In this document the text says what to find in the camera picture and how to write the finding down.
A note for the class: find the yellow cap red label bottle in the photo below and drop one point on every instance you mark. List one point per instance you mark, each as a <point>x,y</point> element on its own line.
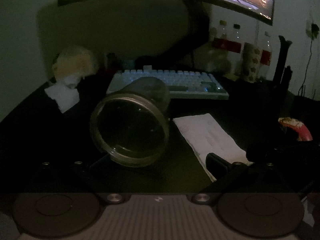
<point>221,42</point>

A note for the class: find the red snack bowl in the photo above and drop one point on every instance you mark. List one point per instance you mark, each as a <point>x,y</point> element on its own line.
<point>302,130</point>

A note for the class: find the white backlit keyboard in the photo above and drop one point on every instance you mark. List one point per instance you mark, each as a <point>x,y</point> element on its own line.
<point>180,80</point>

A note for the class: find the cream fluffy plush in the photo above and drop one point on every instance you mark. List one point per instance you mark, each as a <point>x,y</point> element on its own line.
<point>75,62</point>

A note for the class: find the patterned paper cup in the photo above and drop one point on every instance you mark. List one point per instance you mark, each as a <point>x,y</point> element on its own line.
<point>251,62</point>

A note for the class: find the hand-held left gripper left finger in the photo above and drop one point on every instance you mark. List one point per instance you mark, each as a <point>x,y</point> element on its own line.
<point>100,162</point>

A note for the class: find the black monitor stand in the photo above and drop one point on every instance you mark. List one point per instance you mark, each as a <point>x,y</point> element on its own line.
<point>200,30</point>

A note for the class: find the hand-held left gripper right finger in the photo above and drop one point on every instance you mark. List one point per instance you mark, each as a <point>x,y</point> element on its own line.
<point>215,162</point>

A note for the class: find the black cap red label bottle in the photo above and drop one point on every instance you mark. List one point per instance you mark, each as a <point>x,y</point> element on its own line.
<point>236,45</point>

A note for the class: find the small white block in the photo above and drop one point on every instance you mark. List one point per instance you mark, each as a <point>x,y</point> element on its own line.
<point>147,68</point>

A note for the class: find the white tissue piece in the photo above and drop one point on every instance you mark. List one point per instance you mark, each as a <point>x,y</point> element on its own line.
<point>62,97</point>

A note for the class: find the wall outlet plug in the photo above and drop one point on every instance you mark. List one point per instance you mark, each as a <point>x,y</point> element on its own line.
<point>312,30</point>

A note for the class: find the white paper napkin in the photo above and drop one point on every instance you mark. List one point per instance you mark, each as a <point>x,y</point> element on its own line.
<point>207,135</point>

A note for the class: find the dark glass jar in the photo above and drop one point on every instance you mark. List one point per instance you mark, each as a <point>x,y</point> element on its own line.
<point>150,87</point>

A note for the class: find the crumpled white tissue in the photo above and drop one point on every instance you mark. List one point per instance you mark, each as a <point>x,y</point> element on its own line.
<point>71,81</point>

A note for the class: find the white cap red label bottle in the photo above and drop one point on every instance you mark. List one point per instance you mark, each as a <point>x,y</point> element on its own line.
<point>266,55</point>

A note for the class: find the clear plastic bag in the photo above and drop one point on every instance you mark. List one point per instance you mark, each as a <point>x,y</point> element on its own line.
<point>218,60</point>

